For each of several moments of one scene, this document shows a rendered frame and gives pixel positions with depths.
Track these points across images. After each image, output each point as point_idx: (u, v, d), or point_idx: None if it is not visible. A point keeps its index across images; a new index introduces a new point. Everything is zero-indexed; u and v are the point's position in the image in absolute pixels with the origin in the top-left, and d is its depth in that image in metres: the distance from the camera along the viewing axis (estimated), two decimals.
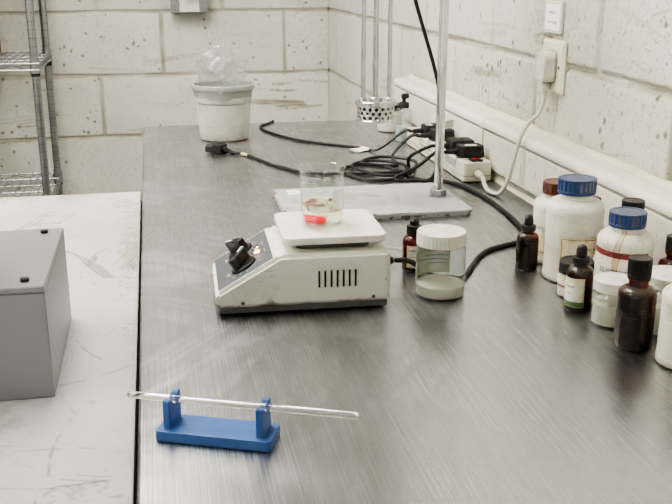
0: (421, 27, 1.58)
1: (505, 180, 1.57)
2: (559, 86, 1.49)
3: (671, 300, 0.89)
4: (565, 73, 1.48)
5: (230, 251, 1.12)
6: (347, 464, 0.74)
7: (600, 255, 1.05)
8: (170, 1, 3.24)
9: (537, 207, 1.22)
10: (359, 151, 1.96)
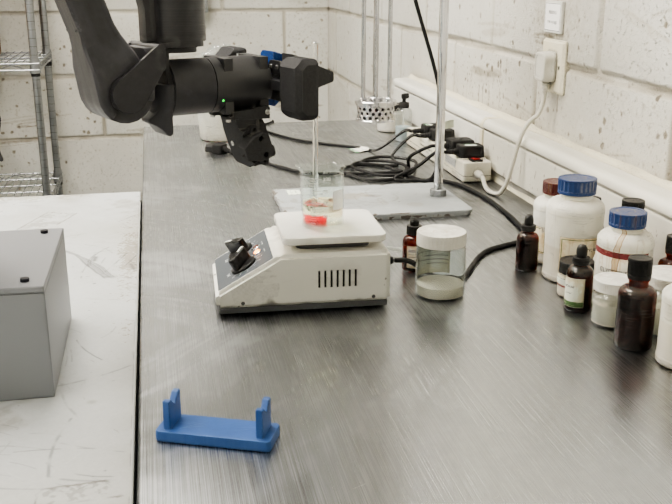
0: (421, 27, 1.58)
1: (505, 180, 1.57)
2: (559, 86, 1.49)
3: (671, 300, 0.89)
4: (565, 73, 1.48)
5: (230, 251, 1.12)
6: (347, 464, 0.74)
7: (600, 255, 1.05)
8: None
9: (537, 207, 1.22)
10: (359, 151, 1.96)
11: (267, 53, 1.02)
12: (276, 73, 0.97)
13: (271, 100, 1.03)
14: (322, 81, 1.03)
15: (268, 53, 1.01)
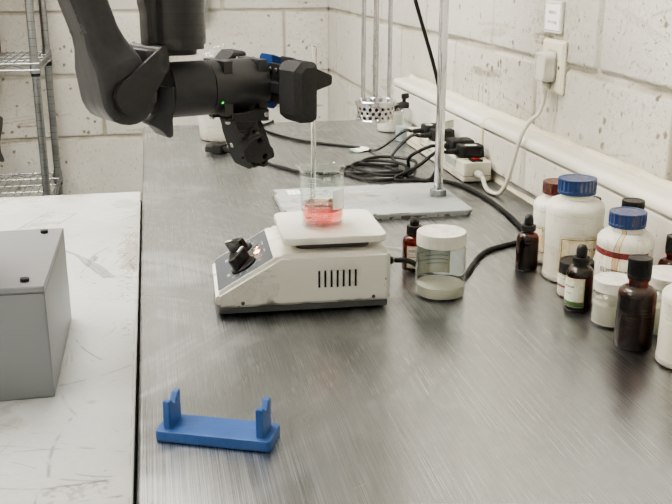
0: (421, 27, 1.58)
1: (505, 180, 1.57)
2: (559, 86, 1.49)
3: (671, 300, 0.89)
4: (565, 73, 1.48)
5: (230, 251, 1.12)
6: (347, 464, 0.74)
7: (600, 255, 1.05)
8: None
9: (537, 207, 1.22)
10: (359, 151, 1.96)
11: (266, 56, 1.03)
12: (275, 76, 0.98)
13: (270, 103, 1.04)
14: (320, 84, 1.04)
15: (267, 56, 1.03)
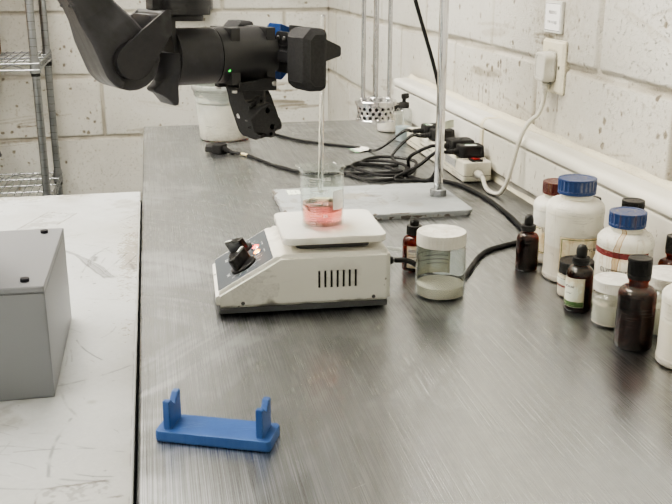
0: (421, 27, 1.58)
1: (505, 180, 1.57)
2: (559, 86, 1.49)
3: (671, 300, 0.89)
4: (565, 73, 1.48)
5: (230, 251, 1.12)
6: (347, 464, 0.74)
7: (600, 255, 1.05)
8: None
9: (537, 207, 1.22)
10: (359, 151, 1.96)
11: (274, 26, 1.01)
12: (283, 44, 0.96)
13: (277, 74, 1.02)
14: (329, 55, 1.02)
15: (275, 26, 1.00)
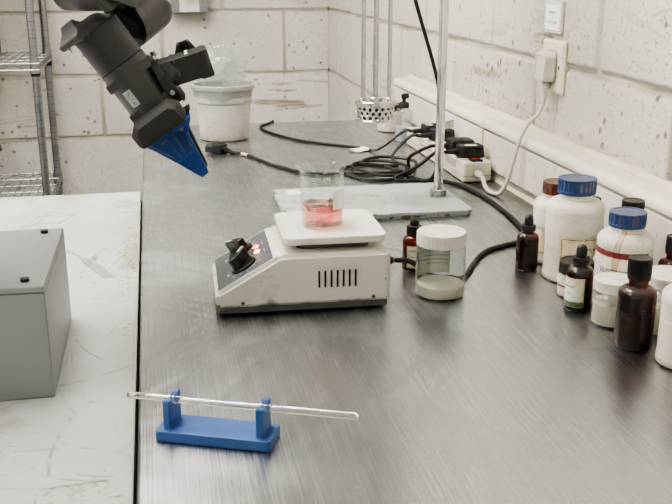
0: (421, 27, 1.58)
1: (505, 180, 1.57)
2: (559, 86, 1.49)
3: (671, 300, 0.89)
4: (565, 73, 1.48)
5: (230, 251, 1.12)
6: (347, 464, 0.74)
7: (600, 255, 1.05)
8: (170, 1, 3.24)
9: (537, 207, 1.22)
10: (359, 151, 1.96)
11: None
12: None
13: (185, 116, 1.05)
14: None
15: None
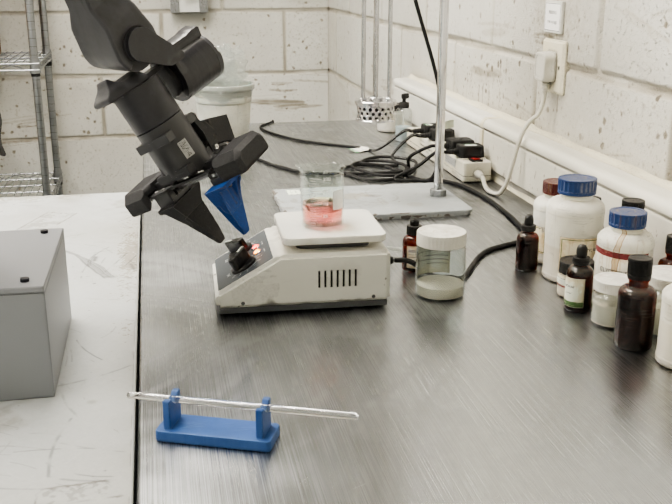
0: (421, 27, 1.58)
1: (505, 180, 1.57)
2: (559, 86, 1.49)
3: (671, 300, 0.89)
4: (565, 73, 1.48)
5: (230, 251, 1.12)
6: (347, 464, 0.74)
7: (600, 255, 1.05)
8: (170, 1, 3.24)
9: (537, 207, 1.22)
10: (359, 151, 1.96)
11: (213, 189, 1.00)
12: (160, 189, 1.05)
13: None
14: (210, 228, 1.08)
15: (212, 190, 1.00)
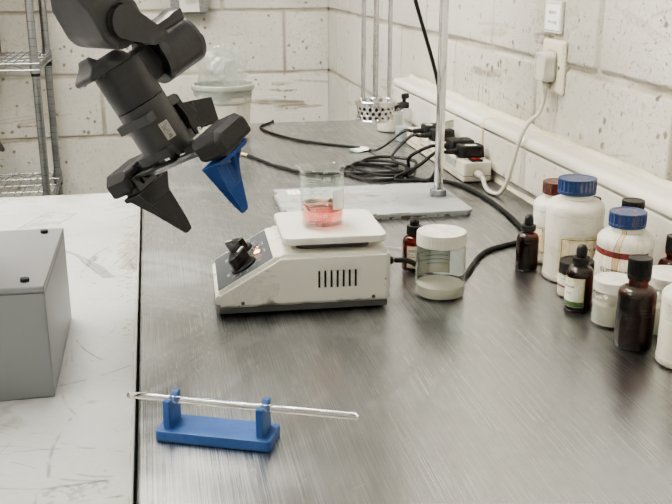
0: (421, 27, 1.58)
1: (505, 180, 1.57)
2: (559, 86, 1.49)
3: (671, 300, 0.89)
4: (565, 73, 1.48)
5: (230, 251, 1.12)
6: (347, 464, 0.74)
7: (600, 255, 1.05)
8: (170, 1, 3.24)
9: (537, 207, 1.22)
10: (359, 151, 1.96)
11: (211, 165, 0.97)
12: None
13: None
14: (177, 217, 1.08)
15: (209, 165, 0.97)
